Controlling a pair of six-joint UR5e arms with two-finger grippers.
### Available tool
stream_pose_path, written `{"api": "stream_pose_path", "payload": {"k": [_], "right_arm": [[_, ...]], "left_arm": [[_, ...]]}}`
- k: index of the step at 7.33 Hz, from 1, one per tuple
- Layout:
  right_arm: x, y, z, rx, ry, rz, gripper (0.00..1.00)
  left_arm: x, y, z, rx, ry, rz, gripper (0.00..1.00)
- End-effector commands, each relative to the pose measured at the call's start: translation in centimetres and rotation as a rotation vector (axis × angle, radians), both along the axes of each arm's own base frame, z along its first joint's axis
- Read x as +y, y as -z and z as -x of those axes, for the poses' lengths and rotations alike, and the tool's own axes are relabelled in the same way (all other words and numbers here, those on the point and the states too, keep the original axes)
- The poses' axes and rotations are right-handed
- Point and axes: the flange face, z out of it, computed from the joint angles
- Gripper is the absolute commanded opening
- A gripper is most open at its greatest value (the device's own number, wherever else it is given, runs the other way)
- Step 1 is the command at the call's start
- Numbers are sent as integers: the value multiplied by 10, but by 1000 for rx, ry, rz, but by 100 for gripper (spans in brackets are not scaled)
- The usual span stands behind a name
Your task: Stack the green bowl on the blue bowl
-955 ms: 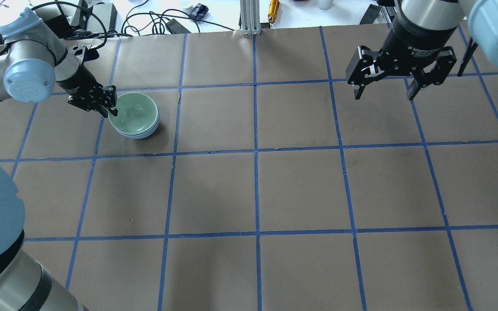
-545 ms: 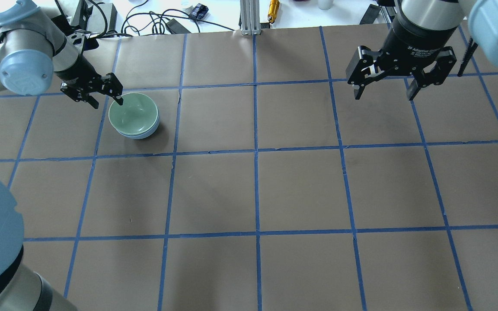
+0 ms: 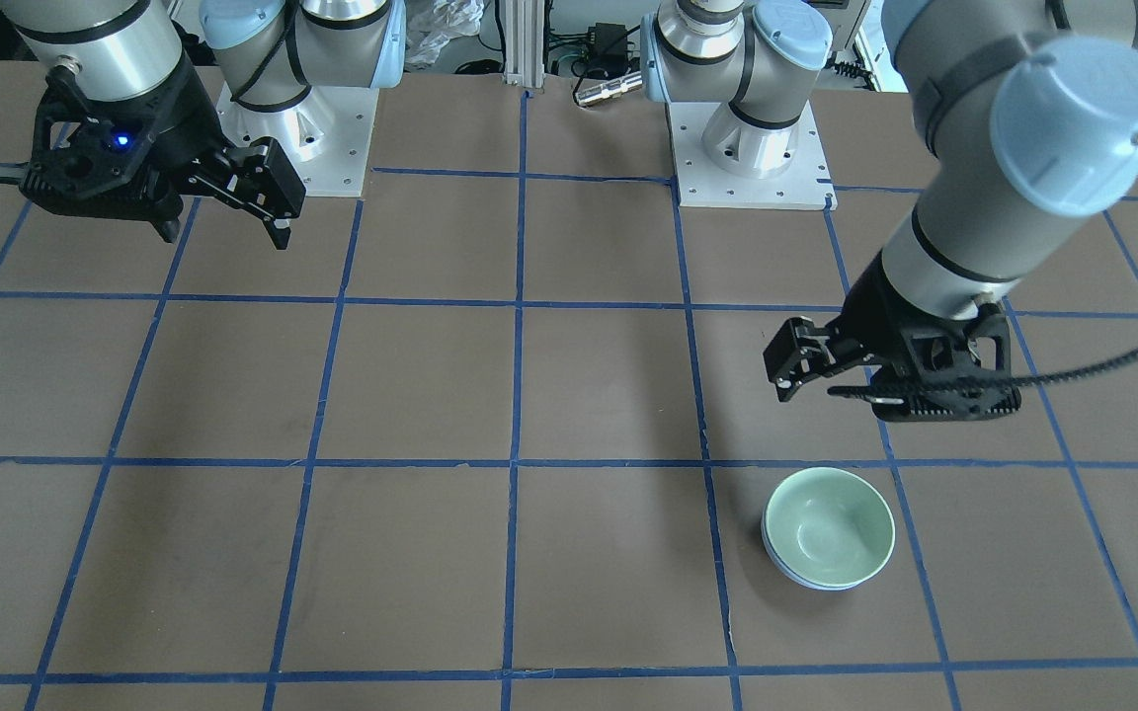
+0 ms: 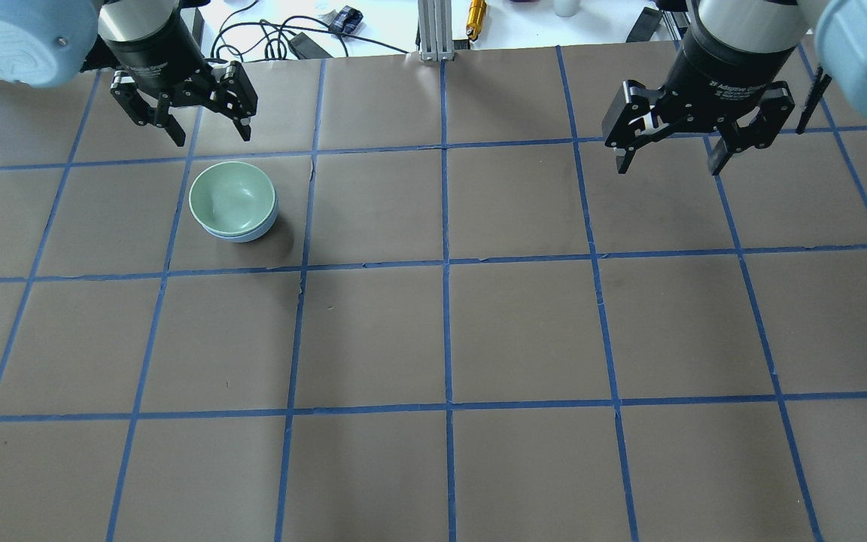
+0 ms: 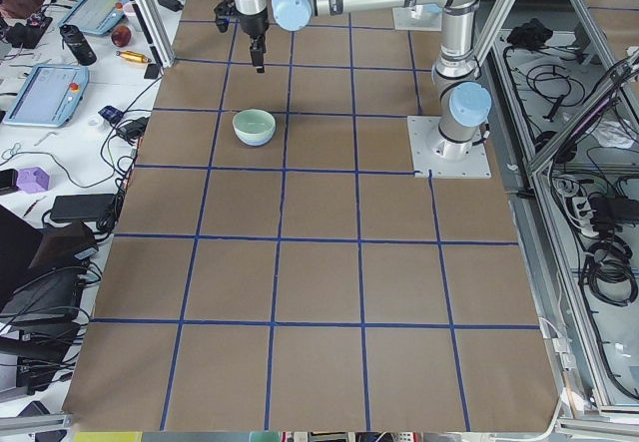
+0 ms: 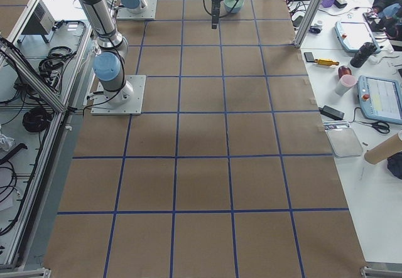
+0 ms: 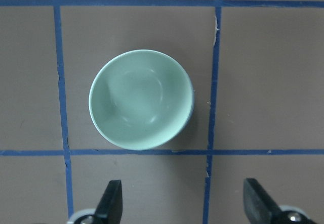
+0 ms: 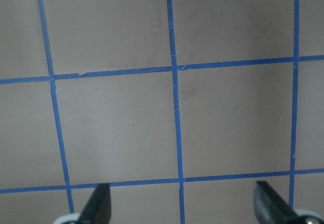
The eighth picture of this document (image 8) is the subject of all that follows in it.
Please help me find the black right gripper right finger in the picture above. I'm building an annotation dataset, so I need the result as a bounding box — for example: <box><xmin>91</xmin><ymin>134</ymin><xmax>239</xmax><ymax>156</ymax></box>
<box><xmin>253</xmin><ymin>181</ymin><xmax>324</xmax><ymax>224</ymax></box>

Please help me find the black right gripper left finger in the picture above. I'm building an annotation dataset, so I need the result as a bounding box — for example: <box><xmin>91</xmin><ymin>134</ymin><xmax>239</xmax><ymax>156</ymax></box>
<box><xmin>77</xmin><ymin>184</ymin><xmax>111</xmax><ymax>224</ymax></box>

